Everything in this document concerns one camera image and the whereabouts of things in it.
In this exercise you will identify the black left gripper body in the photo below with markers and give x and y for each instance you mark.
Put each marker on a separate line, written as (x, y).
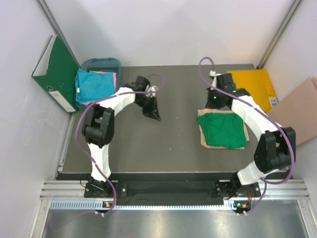
(148, 104)

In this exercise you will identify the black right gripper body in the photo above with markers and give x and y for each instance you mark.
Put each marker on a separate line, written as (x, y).
(213, 100)

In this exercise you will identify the beige t shirt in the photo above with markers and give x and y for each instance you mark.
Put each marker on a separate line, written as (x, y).
(204, 141)

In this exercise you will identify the green t shirt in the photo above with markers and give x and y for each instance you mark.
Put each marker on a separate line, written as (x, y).
(223, 131)

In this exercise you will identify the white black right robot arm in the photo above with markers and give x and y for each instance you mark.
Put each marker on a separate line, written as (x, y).
(276, 144)

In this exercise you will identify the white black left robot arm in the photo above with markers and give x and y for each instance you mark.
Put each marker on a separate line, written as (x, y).
(99, 123)

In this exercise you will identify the yellow folder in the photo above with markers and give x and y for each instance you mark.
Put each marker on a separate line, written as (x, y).
(257, 82)

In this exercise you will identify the pink t shirt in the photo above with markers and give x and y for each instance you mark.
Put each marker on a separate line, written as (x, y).
(114, 75)

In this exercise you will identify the teal plastic bin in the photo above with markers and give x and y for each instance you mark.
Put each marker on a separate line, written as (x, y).
(97, 79)

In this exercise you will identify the blue t shirt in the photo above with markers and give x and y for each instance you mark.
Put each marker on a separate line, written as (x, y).
(95, 85)

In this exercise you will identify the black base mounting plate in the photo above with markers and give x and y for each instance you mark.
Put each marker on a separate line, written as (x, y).
(205, 188)

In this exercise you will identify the brown cardboard sheet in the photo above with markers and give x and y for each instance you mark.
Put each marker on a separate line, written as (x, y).
(299, 110)

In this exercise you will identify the green lever arch binder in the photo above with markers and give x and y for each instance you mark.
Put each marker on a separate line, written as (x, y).
(55, 72)

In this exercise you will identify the aluminium frame rail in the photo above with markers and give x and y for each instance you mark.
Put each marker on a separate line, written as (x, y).
(293, 189)

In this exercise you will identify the grey slotted cable duct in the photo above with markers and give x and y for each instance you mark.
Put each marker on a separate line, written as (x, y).
(100, 205)

